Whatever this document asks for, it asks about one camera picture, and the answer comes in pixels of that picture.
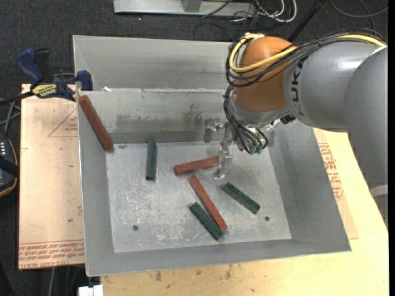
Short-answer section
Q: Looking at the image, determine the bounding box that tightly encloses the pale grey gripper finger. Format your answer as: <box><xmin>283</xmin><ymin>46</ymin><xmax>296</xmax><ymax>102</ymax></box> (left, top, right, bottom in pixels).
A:
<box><xmin>223</xmin><ymin>154</ymin><xmax>234</xmax><ymax>177</ymax></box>
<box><xmin>214</xmin><ymin>152</ymin><xmax>226</xmax><ymax>180</ymax></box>

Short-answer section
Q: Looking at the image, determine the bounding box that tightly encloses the red-brown flat block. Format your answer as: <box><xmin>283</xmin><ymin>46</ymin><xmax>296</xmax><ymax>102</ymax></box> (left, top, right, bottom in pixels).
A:
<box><xmin>78</xmin><ymin>95</ymin><xmax>115</xmax><ymax>151</ymax></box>
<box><xmin>187</xmin><ymin>174</ymin><xmax>228</xmax><ymax>232</ymax></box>
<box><xmin>173</xmin><ymin>155</ymin><xmax>220</xmax><ymax>176</ymax></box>

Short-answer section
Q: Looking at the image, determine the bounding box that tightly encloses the dark green flat block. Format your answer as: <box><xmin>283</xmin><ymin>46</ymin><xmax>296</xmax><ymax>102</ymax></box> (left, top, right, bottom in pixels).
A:
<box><xmin>189</xmin><ymin>202</ymin><xmax>225</xmax><ymax>241</ymax></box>
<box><xmin>221</xmin><ymin>182</ymin><xmax>262</xmax><ymax>215</ymax></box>
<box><xmin>145</xmin><ymin>138</ymin><xmax>159</xmax><ymax>181</ymax></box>

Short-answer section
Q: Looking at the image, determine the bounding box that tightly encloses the grey metal bin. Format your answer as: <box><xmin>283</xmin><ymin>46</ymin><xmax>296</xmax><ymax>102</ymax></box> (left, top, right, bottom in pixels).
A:
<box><xmin>72</xmin><ymin>35</ymin><xmax>352</xmax><ymax>278</ymax></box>

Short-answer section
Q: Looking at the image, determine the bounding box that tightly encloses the brown cardboard board, red print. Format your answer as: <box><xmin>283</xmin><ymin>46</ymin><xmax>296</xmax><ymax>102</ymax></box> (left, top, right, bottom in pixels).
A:
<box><xmin>18</xmin><ymin>83</ymin><xmax>360</xmax><ymax>271</ymax></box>

